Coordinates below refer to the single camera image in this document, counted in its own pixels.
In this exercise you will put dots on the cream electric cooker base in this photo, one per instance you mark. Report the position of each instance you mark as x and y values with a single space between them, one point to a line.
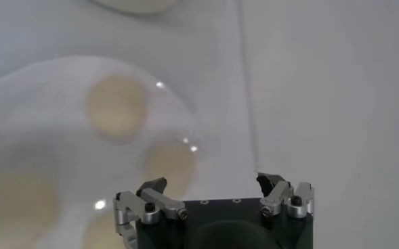
135 4

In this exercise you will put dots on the white steamed baozi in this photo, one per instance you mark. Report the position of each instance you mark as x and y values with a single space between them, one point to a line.
172 162
116 106
16 206
99 233

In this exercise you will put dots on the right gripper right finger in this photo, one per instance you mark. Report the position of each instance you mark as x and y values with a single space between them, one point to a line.
280 196

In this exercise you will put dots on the white round plate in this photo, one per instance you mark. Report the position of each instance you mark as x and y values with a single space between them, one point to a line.
50 111

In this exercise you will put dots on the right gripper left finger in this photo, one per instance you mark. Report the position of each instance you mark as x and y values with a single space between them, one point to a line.
145 203

